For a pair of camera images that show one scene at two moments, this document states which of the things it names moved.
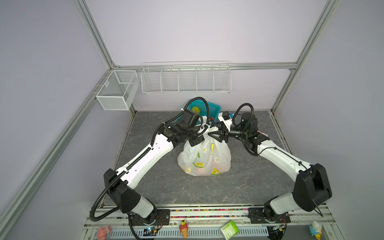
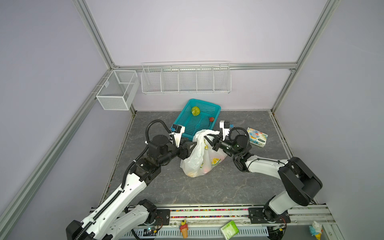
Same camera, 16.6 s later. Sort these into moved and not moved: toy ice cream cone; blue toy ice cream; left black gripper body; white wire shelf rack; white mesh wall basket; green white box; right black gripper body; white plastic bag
Moved: left black gripper body; right black gripper body; white plastic bag
Not moved: white mesh wall basket; green white box; toy ice cream cone; white wire shelf rack; blue toy ice cream
